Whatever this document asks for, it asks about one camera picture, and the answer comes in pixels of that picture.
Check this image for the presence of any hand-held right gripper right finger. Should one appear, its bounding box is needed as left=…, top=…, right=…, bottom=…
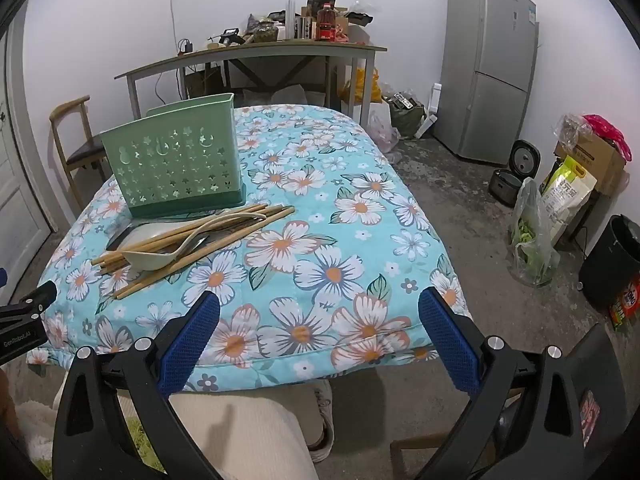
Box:
left=417, top=287, right=596, bottom=480

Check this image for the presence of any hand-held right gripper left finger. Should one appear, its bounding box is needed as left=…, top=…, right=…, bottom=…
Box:
left=51, top=290, right=221, bottom=480

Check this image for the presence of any bundle of wooden chopsticks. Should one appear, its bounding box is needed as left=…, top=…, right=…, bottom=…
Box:
left=91, top=203, right=296, bottom=301

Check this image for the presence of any white ceramic spoon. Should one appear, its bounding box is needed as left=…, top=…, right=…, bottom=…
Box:
left=121, top=211, right=268, bottom=272

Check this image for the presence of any green utensil holder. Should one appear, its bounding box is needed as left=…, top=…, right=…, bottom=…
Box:
left=99, top=92, right=248, bottom=220

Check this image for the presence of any person's beige trouser leg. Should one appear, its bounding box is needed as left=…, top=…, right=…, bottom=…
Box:
left=167, top=394, right=321, bottom=480

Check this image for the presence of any clear bag of greens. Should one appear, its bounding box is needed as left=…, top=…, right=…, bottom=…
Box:
left=509, top=177, right=561, bottom=288

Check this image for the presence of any white shoe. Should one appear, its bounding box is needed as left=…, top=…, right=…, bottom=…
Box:
left=306, top=379, right=336, bottom=463

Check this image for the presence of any wooden chair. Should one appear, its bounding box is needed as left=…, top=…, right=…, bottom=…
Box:
left=49, top=95, right=108, bottom=211

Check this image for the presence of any black rice cooker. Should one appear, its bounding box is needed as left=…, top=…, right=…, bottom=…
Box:
left=489, top=140, right=540, bottom=208

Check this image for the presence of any floral blue blanket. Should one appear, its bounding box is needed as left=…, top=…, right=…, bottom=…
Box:
left=27, top=104, right=473, bottom=393

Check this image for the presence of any orange red packet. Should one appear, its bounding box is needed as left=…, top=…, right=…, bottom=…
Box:
left=607, top=275, right=640, bottom=331

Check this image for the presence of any black trash bin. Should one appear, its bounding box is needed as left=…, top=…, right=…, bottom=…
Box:
left=579, top=214, right=640, bottom=311

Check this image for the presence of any yellow white rice sack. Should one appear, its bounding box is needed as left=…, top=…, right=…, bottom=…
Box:
left=542, top=155, right=598, bottom=246

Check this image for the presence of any clear bag with pink contents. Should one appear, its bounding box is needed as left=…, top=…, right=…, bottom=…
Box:
left=367, top=110, right=401, bottom=153

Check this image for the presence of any green bag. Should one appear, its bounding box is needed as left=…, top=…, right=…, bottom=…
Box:
left=390, top=92, right=426, bottom=138

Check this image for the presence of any large open cardboard box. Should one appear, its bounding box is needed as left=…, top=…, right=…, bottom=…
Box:
left=552, top=130, right=628, bottom=198

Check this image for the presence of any white box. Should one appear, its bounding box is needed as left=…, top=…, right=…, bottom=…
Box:
left=414, top=82, right=443, bottom=138

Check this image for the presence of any crumpled clear plastic bag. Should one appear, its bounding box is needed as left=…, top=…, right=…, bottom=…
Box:
left=552, top=114, right=593, bottom=151

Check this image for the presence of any pink plastic bag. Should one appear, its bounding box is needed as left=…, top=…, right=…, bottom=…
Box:
left=582, top=114, right=632, bottom=161

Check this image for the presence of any brown carton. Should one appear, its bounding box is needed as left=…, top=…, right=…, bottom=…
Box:
left=185, top=62, right=226, bottom=98

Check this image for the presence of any yellow plastic bag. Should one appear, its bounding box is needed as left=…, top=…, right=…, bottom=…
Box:
left=340, top=67, right=383, bottom=106

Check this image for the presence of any silver refrigerator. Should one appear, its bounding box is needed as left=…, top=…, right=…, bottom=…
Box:
left=432, top=0, right=541, bottom=166

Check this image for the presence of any long grey table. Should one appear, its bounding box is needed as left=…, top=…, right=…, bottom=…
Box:
left=114, top=40, right=388, bottom=121

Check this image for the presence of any glass jar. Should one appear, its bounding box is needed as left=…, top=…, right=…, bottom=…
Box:
left=252, top=19, right=278, bottom=43

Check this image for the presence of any red oil bottle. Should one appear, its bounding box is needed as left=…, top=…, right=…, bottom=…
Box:
left=316, top=4, right=337, bottom=42

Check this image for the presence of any wall cable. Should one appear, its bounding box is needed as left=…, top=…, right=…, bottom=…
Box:
left=169, top=0, right=182, bottom=51

